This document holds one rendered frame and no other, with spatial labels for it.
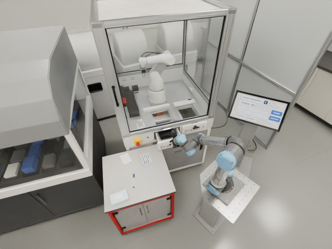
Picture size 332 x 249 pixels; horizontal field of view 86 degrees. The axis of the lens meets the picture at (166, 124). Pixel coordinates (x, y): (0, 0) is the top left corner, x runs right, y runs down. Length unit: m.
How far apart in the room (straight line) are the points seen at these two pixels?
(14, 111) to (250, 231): 2.45
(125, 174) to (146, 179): 0.22
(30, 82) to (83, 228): 1.76
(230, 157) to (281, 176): 1.97
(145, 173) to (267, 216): 1.58
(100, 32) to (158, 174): 1.26
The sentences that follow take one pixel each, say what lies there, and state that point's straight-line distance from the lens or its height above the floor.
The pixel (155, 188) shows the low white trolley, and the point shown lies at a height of 0.76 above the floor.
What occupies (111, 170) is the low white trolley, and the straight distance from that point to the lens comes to 1.88.
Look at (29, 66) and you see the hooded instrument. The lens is 1.53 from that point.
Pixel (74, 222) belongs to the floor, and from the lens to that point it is 2.65.
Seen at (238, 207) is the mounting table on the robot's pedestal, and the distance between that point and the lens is 1.72.
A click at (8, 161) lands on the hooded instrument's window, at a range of 1.75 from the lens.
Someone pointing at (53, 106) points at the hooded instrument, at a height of 1.59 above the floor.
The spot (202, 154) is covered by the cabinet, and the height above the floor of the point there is 0.26.
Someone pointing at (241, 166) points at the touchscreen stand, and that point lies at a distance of 2.86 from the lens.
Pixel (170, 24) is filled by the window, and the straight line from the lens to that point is 1.42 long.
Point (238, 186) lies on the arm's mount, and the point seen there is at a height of 0.79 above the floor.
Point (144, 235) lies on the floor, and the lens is 2.38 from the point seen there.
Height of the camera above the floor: 2.28
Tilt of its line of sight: 44 degrees down
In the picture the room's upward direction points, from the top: 2 degrees counter-clockwise
